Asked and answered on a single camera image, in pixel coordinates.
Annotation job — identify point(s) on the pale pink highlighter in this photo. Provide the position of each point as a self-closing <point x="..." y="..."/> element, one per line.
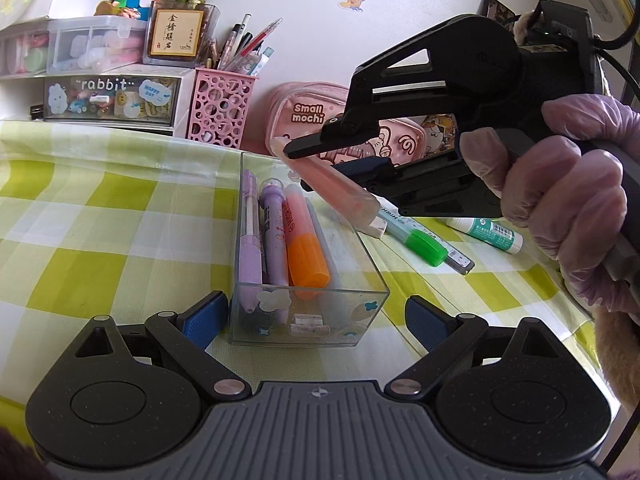
<point x="330" y="190"/>

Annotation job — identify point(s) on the clear plastic organizer box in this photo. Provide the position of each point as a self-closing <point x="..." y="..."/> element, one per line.
<point x="345" y="320"/>

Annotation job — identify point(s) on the bunch of pens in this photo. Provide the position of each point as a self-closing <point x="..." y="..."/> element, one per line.
<point x="245" y="50"/>

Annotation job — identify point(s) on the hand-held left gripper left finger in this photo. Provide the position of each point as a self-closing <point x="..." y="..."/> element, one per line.
<point x="202" y="322"/>

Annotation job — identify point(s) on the clear drawer unit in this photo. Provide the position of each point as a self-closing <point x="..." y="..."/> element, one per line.
<point x="85" y="45"/>

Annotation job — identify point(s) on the duck cartoon wall sticker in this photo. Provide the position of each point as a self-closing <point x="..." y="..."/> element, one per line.
<point x="352" y="0"/>

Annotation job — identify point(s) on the person's right hand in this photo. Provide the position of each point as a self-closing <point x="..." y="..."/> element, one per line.
<point x="565" y="185"/>

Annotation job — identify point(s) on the person's right forearm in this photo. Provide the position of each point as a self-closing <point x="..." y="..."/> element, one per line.
<point x="620" y="360"/>

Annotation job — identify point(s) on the pink cartoon pencil case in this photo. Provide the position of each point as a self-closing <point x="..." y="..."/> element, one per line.
<point x="305" y="110"/>

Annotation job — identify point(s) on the pink boxed book set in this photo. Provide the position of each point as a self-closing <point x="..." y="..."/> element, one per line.
<point x="440" y="132"/>

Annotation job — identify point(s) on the green cap highlighter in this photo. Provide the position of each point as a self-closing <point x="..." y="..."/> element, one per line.
<point x="420" y="247"/>

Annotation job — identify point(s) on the small brown toy figures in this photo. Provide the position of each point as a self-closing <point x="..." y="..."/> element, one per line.
<point x="115" y="10"/>

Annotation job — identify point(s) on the thick purple pen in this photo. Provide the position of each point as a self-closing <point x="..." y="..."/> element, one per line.
<point x="275" y="240"/>

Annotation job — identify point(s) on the pink orange highlighter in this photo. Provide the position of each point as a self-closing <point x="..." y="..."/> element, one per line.
<point x="305" y="255"/>

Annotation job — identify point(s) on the white drawer organizer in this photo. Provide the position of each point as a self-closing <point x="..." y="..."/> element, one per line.
<point x="110" y="97"/>

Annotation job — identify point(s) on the glass vase with label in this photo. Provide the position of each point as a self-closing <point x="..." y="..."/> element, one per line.
<point x="177" y="35"/>

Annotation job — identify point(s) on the green white glue stick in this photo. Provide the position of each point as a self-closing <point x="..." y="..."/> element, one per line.
<point x="490" y="235"/>

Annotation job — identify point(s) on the small black clip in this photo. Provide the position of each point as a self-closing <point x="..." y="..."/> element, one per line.
<point x="36" y="112"/>

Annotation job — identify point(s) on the pink perforated pen holder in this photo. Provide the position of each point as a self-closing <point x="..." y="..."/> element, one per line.
<point x="220" y="107"/>

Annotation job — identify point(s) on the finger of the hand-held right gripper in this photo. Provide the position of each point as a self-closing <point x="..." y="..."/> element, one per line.
<point x="360" y="166"/>
<point x="310" y="146"/>

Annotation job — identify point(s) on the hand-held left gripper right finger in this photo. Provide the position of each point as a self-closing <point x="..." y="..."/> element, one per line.
<point x="430" y="324"/>

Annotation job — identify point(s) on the green checkered tablecloth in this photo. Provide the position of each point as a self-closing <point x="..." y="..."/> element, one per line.
<point x="115" y="230"/>

